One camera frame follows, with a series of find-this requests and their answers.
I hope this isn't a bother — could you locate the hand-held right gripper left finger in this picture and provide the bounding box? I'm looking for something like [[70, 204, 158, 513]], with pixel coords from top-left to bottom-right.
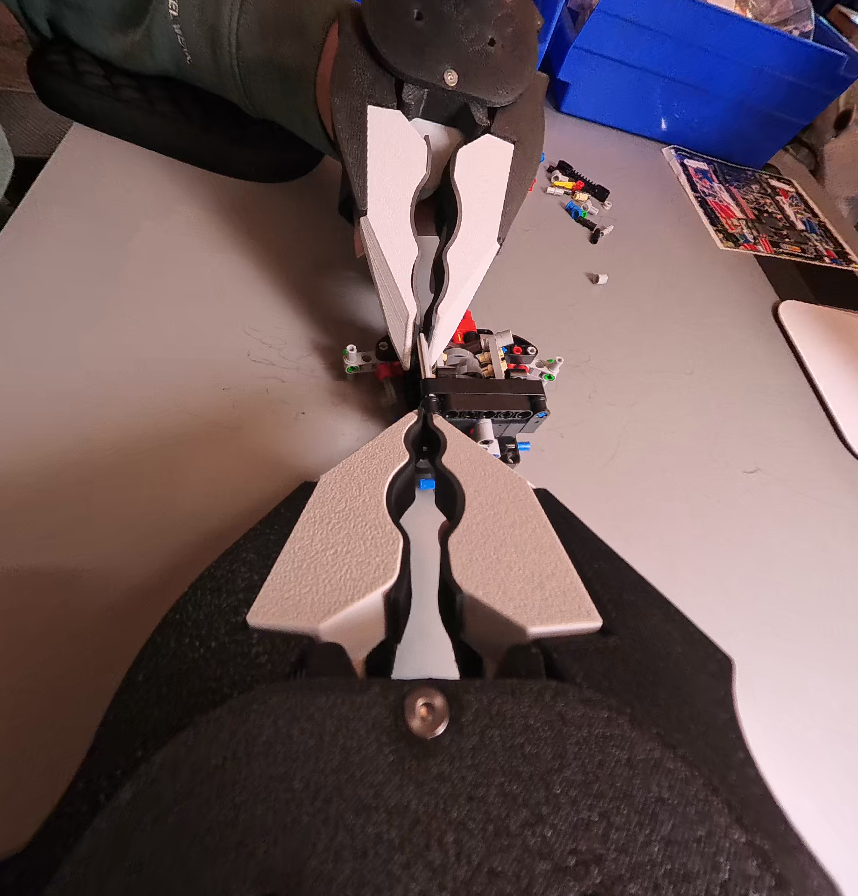
[[247, 411, 424, 679]]

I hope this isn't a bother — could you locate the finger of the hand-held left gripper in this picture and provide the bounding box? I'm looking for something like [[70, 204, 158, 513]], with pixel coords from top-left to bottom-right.
[[423, 133, 515, 364], [359, 105, 433, 372]]

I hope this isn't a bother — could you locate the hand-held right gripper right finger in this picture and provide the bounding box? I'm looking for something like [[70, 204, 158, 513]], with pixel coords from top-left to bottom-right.
[[428, 412, 604, 679]]

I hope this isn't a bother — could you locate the blue plastic storage bin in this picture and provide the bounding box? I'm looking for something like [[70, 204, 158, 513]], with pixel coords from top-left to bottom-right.
[[547, 0, 858, 169], [536, 0, 569, 71]]

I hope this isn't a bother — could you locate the lego car chassis model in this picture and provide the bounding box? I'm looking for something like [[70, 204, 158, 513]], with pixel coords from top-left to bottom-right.
[[343, 308, 564, 491]]

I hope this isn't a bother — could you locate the person's left forearm green sleeve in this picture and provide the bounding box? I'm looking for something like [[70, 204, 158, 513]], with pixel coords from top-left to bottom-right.
[[5, 0, 353, 158]]

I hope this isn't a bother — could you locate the pile of small lego pieces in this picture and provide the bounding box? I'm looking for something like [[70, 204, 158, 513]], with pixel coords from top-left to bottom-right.
[[544, 160, 615, 245]]

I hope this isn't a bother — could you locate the lego instruction booklet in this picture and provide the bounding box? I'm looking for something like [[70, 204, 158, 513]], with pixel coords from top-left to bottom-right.
[[661, 145, 858, 273]]

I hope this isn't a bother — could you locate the person's left hand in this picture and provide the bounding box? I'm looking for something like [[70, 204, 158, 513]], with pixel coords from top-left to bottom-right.
[[316, 28, 342, 141]]

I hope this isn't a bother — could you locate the clear plastic bag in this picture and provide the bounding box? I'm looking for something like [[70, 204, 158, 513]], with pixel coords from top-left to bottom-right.
[[709, 0, 818, 36]]

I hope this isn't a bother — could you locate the black desk mat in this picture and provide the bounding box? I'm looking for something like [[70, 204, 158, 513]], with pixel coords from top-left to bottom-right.
[[754, 157, 858, 315]]

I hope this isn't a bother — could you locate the white monitor stand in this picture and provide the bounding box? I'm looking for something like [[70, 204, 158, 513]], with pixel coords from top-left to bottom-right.
[[775, 300, 858, 471]]

